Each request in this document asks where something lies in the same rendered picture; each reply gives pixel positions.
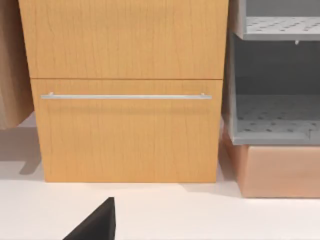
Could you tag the grey pierced drawer inside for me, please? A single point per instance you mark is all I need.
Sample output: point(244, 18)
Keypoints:
point(275, 105)

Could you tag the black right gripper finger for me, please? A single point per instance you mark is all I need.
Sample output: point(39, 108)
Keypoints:
point(100, 222)

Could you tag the salmon-coloured box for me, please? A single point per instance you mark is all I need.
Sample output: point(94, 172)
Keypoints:
point(275, 170)

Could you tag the plain wooden drawer front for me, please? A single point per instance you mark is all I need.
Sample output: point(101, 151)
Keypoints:
point(122, 37)

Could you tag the pale wooden cupboard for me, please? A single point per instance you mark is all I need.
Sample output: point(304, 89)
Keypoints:
point(12, 62)

